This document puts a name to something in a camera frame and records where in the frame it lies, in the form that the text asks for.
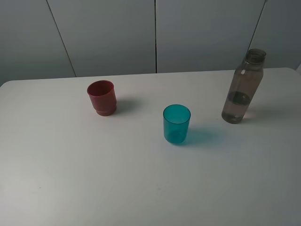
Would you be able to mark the red plastic cup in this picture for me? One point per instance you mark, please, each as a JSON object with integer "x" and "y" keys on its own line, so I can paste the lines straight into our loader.
{"x": 103, "y": 98}

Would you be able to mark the smoky translucent water bottle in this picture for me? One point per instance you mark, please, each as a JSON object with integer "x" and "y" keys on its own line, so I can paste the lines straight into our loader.
{"x": 244, "y": 85}

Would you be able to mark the teal translucent plastic cup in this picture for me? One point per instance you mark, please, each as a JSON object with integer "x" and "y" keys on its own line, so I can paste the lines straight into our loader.
{"x": 176, "y": 120}

